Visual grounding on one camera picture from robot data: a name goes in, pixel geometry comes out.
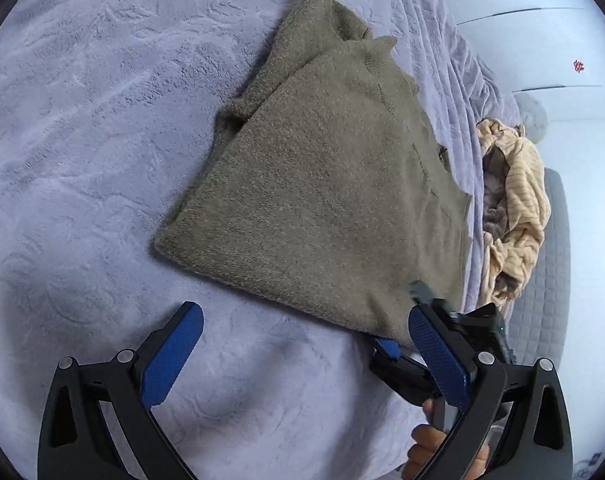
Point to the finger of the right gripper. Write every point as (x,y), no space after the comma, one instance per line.
(421,293)

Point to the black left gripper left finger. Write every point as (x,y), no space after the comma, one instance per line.
(75,442)

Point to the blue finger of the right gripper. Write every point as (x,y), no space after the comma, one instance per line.
(389,348)

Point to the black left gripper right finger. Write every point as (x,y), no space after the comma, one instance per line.
(535,442)

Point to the olive brown knit sweater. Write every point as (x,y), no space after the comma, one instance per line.
(326,189)

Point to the person's right hand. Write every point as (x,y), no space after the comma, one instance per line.
(427,441)

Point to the grey quilted headboard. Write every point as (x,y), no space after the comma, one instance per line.
(538,325)

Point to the beige striped crumpled garment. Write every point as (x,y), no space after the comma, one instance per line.
(508,263)

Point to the grey fuzzy garment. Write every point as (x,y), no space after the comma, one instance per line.
(495,211)

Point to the round white plush pillow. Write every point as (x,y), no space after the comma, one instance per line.
(533,116)

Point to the red wardrobe sticker lower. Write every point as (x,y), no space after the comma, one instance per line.
(578,66)

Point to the white wardrobe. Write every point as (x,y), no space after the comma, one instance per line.
(531,45)

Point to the lavender embossed bed blanket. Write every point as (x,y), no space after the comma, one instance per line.
(106,112)

